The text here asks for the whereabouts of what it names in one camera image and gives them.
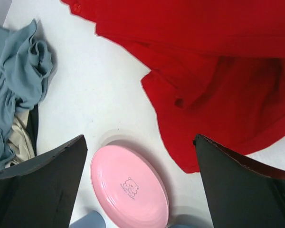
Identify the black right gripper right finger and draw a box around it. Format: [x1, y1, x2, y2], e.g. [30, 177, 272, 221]
[193, 134, 285, 228]

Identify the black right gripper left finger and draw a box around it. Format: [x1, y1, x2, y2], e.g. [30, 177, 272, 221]
[0, 135, 87, 228]

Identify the red cloth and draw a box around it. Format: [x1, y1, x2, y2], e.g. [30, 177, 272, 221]
[66, 0, 285, 173]

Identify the grey-blue cloth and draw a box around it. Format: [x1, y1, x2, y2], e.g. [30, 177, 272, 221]
[0, 20, 54, 170]

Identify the cream beige cloth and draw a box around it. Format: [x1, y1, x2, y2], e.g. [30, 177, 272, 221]
[5, 111, 35, 168]

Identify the light blue cup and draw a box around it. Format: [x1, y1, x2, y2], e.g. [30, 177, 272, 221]
[69, 211, 106, 228]

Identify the dark blue bowl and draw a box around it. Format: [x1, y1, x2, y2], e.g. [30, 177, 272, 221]
[169, 224, 194, 228]

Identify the pink plate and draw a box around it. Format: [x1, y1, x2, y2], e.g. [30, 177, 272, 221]
[90, 145, 169, 228]

